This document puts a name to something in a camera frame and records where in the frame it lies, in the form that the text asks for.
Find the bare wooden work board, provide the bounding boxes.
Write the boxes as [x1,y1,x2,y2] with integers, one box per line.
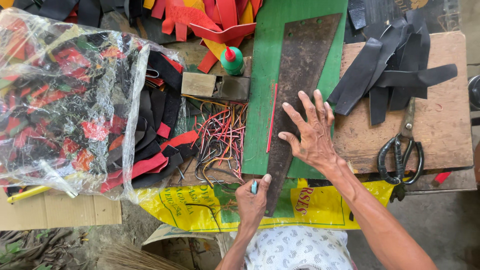
[331,31,474,175]

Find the dark metal box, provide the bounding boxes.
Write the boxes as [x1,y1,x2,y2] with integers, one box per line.
[215,75,251,103]

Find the open cardboard box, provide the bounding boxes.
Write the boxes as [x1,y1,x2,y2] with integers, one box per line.
[141,223,235,270]

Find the heap of coloured wires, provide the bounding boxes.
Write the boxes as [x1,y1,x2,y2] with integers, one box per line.
[183,95,250,189]

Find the heap of black red pieces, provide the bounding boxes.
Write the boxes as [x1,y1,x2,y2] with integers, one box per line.
[100,49,200,194]

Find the thin black cable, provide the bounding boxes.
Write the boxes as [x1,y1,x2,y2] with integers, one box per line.
[185,203,223,233]

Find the pale wooden block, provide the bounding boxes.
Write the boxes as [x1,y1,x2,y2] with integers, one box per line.
[181,71,218,98]

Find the yellow plastic stick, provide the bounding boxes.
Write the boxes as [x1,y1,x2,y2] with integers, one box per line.
[6,173,78,205]

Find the small red leather scrap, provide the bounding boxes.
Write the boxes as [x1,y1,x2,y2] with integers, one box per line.
[433,171,453,185]

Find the straw broom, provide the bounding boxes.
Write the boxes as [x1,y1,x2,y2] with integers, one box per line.
[96,243,193,270]

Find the rusty saw blade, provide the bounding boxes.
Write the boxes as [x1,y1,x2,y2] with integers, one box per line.
[264,13,343,218]

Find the pile of black leather strips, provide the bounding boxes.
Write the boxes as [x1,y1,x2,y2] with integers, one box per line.
[327,9,458,126]

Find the flat brown cardboard sheet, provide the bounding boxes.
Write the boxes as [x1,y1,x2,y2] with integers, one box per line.
[0,188,123,232]

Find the heap of red orange strips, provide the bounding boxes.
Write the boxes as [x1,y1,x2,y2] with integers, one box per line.
[142,0,264,74]

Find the yellow printed woven sack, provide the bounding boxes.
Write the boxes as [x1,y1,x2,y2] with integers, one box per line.
[138,178,395,233]

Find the clear plastic bag of scraps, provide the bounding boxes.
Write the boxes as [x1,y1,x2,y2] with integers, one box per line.
[0,7,189,205]

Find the green cutting board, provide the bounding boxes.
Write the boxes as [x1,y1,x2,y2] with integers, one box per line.
[241,0,349,180]

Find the person's left hand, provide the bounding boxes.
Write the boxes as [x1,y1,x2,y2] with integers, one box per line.
[235,173,272,228]

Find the person's right hand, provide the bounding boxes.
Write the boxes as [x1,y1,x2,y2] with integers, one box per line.
[278,89,346,175]

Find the black printed mat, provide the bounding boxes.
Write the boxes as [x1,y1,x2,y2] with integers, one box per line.
[344,0,461,44]

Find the black-handled scissors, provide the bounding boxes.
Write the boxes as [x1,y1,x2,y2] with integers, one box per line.
[376,98,425,187]

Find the green glue bottle red cap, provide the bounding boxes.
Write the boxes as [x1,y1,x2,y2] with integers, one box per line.
[220,46,246,77]

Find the thin red leather strip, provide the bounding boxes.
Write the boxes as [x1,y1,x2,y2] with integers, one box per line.
[266,83,279,154]

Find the round black object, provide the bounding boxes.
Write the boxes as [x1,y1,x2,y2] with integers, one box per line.
[467,74,480,112]

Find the person's white patterned clothing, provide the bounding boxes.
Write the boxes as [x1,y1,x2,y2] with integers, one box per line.
[229,224,356,270]

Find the heap of dark leather offcuts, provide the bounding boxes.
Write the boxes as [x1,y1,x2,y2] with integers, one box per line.
[0,0,144,29]

